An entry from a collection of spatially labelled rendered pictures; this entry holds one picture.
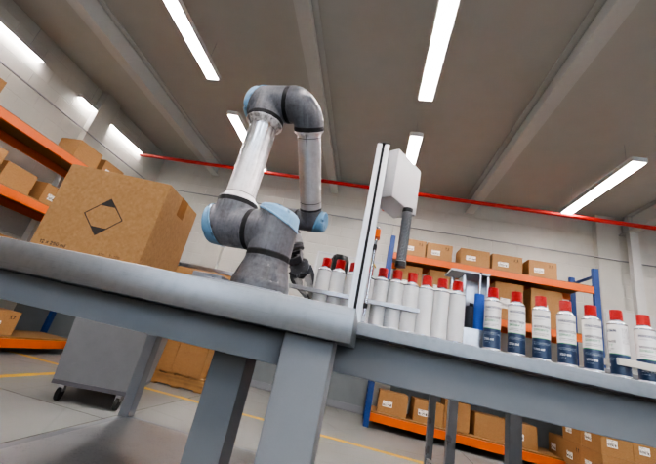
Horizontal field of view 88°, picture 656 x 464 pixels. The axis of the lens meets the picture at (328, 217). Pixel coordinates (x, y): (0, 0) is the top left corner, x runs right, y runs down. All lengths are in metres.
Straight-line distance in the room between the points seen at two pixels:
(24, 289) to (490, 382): 0.71
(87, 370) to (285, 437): 3.02
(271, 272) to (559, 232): 6.24
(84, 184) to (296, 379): 0.92
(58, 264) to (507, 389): 0.66
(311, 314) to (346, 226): 5.66
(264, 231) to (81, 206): 0.53
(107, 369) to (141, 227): 2.37
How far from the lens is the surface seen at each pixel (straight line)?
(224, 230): 0.94
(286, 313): 0.41
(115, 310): 0.57
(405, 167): 1.26
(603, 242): 6.98
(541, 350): 1.31
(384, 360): 0.60
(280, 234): 0.87
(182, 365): 4.68
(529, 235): 6.59
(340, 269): 1.23
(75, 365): 3.42
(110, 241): 1.09
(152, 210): 1.07
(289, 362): 0.43
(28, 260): 0.61
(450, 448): 2.47
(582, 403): 0.69
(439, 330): 1.22
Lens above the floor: 0.78
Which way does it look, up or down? 21 degrees up
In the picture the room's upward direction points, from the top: 13 degrees clockwise
